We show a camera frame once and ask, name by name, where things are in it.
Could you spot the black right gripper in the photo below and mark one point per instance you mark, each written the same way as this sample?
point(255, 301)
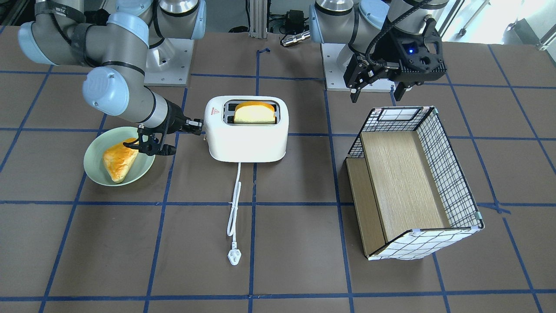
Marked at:
point(174, 117)

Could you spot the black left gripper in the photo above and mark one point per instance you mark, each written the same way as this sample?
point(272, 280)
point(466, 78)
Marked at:
point(391, 50)

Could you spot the white two-slot toaster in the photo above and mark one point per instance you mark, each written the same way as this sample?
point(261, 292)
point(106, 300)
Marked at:
point(245, 142)

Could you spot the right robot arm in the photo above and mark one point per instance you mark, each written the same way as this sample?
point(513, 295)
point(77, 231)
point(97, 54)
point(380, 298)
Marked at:
point(117, 55)

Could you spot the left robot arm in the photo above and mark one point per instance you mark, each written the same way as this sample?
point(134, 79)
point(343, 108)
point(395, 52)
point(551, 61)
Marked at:
point(364, 25)

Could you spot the golden triangular pastry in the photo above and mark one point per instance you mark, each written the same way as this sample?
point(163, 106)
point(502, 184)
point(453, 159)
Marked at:
point(119, 158)

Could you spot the yellow toast slice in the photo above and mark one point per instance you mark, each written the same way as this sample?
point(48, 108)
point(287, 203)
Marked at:
point(254, 112)

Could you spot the light green plate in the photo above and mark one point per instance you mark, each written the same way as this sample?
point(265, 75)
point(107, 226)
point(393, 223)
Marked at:
point(93, 159)

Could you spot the black power adapter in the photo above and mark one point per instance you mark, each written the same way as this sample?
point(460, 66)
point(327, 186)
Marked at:
point(294, 22)

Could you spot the aluminium frame post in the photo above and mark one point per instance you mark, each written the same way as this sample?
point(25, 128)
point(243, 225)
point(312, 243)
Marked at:
point(257, 11)

